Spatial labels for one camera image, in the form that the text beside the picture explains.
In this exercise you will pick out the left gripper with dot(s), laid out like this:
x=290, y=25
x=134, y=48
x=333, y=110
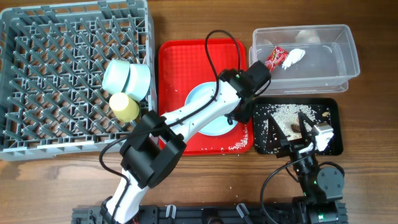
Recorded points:
x=245, y=117

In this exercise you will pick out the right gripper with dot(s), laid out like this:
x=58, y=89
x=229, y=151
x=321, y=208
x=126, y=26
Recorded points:
x=291, y=146

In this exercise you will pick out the food scraps and rice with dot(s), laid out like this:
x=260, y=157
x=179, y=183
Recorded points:
x=287, y=117

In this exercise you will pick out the large light blue plate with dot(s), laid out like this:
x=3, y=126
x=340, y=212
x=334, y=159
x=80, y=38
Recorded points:
x=218, y=126

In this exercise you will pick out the red snack wrapper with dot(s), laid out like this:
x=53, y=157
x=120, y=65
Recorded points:
x=276, y=58

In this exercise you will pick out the white napkin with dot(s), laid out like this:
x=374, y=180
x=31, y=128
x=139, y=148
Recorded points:
x=293, y=57

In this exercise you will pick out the light blue bowl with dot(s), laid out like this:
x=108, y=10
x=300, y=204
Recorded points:
x=138, y=81

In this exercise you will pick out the yellow plastic cup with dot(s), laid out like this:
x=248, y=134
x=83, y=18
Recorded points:
x=124, y=107

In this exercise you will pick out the green bowl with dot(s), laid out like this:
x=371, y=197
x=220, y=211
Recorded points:
x=115, y=76

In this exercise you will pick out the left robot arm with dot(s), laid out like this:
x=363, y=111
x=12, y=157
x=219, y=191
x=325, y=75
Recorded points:
x=154, y=147

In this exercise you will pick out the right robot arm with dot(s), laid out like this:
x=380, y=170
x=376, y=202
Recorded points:
x=321, y=183

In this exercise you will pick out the grey dishwasher rack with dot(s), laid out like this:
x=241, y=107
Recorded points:
x=53, y=59

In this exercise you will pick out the black plastic tray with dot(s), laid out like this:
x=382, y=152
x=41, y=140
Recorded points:
x=335, y=145

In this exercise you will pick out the red plastic tray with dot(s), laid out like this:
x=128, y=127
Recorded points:
x=182, y=66

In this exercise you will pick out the clear plastic bin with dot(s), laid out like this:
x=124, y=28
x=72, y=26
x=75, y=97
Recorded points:
x=330, y=59

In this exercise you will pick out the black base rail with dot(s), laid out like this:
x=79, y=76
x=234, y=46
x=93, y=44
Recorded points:
x=277, y=212

